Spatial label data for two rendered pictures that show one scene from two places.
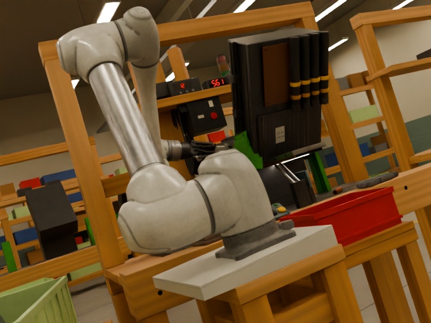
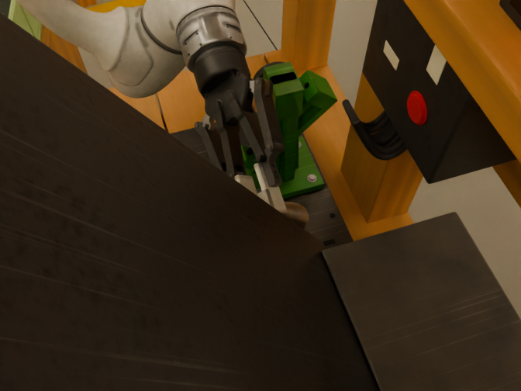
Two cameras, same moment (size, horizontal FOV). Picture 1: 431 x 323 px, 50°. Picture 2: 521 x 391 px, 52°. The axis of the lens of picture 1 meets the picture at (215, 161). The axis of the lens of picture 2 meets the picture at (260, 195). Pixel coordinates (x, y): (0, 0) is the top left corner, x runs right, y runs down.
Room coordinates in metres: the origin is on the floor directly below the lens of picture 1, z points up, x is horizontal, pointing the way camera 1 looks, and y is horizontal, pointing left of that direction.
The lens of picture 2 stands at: (2.05, -0.42, 1.80)
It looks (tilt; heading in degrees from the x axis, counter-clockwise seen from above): 58 degrees down; 94
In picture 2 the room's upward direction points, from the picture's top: straight up
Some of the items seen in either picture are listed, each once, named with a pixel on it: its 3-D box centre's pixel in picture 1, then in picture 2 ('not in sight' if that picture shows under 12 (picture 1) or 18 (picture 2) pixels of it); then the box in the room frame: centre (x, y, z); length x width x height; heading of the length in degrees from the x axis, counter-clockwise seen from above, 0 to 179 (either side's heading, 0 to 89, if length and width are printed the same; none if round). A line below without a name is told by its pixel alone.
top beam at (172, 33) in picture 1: (190, 31); not in sight; (2.35, -0.07, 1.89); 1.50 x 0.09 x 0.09; 112
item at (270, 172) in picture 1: (269, 173); (410, 384); (2.24, -0.24, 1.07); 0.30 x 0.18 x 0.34; 112
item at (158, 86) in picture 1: (158, 91); not in sight; (2.17, 0.16, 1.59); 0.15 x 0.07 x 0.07; 112
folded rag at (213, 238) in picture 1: (206, 239); not in sight; (1.66, 0.11, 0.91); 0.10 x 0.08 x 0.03; 32
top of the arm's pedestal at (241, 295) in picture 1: (261, 270); not in sight; (1.27, -0.03, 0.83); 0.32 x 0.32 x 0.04; 25
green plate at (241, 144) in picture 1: (247, 156); not in sight; (1.99, -0.14, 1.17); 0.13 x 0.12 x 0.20; 112
